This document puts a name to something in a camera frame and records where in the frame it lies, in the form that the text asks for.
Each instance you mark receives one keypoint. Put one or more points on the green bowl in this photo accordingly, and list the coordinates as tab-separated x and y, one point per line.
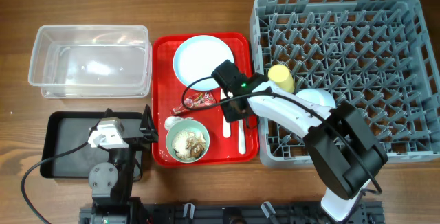
183	125

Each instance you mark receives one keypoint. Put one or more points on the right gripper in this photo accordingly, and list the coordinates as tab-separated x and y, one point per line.
230	115

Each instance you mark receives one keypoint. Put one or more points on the light blue bowl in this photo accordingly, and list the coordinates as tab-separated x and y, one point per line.
317	96

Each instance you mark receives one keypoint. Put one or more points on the red snack wrapper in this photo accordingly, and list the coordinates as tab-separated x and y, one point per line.
195	101

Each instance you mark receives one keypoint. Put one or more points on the light blue plate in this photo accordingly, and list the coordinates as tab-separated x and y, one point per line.
198	57

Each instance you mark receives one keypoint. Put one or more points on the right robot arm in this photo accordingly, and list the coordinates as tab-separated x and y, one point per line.
346	154

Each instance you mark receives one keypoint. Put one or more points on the rice and food scraps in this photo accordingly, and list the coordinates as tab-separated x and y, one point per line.
189	145

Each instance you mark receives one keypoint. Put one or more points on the clear plastic storage bin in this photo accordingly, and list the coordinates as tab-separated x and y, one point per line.
92	61

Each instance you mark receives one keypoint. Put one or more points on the black waste tray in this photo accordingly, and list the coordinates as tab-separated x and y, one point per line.
67	130

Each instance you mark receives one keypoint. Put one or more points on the white tissue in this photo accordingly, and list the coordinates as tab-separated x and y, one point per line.
172	120

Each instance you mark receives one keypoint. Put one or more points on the white plastic fork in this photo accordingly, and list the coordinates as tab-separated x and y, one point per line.
226	125

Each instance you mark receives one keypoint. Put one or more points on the red plastic tray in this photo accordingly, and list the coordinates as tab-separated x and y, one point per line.
166	91

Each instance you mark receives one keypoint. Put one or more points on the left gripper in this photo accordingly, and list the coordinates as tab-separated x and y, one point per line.
146	128

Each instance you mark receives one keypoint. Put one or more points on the yellow plastic cup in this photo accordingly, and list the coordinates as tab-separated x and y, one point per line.
281	75

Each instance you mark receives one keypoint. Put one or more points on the grey dishwasher rack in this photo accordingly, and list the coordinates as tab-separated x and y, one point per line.
373	54

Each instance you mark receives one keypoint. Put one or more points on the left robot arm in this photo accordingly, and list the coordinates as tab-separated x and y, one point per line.
112	181

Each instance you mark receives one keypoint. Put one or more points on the white plastic spoon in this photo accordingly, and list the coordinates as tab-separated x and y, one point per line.
241	139

